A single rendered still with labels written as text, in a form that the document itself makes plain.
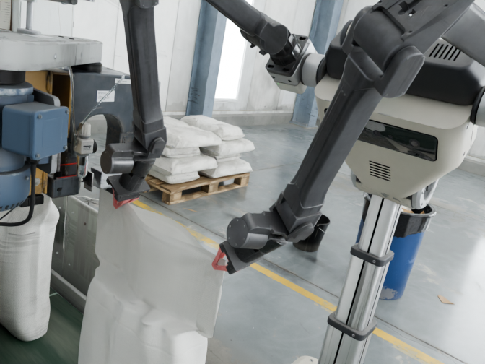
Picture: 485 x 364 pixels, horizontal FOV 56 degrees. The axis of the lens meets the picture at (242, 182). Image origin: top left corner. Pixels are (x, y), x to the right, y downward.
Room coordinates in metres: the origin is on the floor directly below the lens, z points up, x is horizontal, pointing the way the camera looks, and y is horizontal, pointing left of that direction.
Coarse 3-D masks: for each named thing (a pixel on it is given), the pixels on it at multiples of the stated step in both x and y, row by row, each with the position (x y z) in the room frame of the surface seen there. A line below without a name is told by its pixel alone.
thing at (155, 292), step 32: (128, 224) 1.09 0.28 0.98; (160, 224) 1.08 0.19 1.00; (128, 256) 1.07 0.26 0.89; (160, 256) 0.97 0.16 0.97; (192, 256) 0.94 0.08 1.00; (96, 288) 1.06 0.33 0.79; (128, 288) 1.04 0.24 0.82; (160, 288) 0.96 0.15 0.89; (192, 288) 0.93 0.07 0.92; (96, 320) 1.03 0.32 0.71; (128, 320) 0.96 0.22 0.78; (160, 320) 0.93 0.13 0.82; (192, 320) 0.93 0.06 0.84; (96, 352) 1.02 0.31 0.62; (128, 352) 0.94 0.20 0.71; (160, 352) 0.90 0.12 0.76; (192, 352) 0.92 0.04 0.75
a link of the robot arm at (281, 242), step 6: (270, 234) 0.80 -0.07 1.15; (276, 234) 0.81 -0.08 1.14; (270, 240) 0.81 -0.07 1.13; (276, 240) 0.81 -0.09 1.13; (282, 240) 0.82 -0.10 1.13; (264, 246) 0.82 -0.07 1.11; (270, 246) 0.81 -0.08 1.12; (276, 246) 0.81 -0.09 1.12; (264, 252) 0.83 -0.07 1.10; (270, 252) 0.84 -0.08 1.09
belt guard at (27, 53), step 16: (0, 32) 0.92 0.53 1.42; (16, 32) 1.00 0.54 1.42; (0, 48) 0.78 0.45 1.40; (16, 48) 0.80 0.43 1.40; (32, 48) 0.83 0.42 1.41; (48, 48) 0.90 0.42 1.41; (64, 48) 0.98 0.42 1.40; (80, 48) 1.08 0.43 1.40; (96, 48) 1.20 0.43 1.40; (0, 64) 0.78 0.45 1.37; (16, 64) 0.80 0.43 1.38; (32, 64) 0.84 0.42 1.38; (48, 64) 0.90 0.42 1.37; (64, 64) 0.99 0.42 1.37
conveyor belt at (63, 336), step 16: (64, 304) 1.54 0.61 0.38; (64, 320) 1.44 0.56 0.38; (80, 320) 1.46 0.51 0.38; (0, 336) 1.30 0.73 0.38; (48, 336) 1.34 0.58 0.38; (64, 336) 1.36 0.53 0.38; (0, 352) 1.22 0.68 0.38; (16, 352) 1.23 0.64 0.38; (32, 352) 1.25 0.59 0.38; (48, 352) 1.26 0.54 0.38; (64, 352) 1.27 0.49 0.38
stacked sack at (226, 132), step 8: (184, 120) 4.70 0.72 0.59; (192, 120) 4.67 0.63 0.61; (200, 120) 4.69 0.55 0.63; (208, 120) 4.77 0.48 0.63; (216, 120) 4.83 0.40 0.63; (200, 128) 4.56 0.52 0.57; (208, 128) 4.52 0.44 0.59; (216, 128) 4.51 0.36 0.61; (224, 128) 4.52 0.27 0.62; (232, 128) 4.62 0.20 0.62; (224, 136) 4.42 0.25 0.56; (232, 136) 4.56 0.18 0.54; (240, 136) 4.67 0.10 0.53
